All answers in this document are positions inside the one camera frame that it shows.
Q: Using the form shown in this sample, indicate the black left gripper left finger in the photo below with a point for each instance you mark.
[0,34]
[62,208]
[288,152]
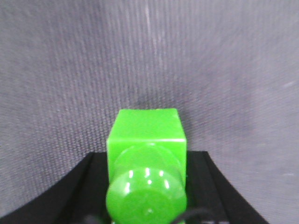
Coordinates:
[78,198]

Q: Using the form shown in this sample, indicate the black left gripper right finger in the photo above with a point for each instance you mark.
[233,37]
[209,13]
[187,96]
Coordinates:
[208,189]

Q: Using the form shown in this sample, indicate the green block with knob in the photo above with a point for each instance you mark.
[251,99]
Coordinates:
[147,157]

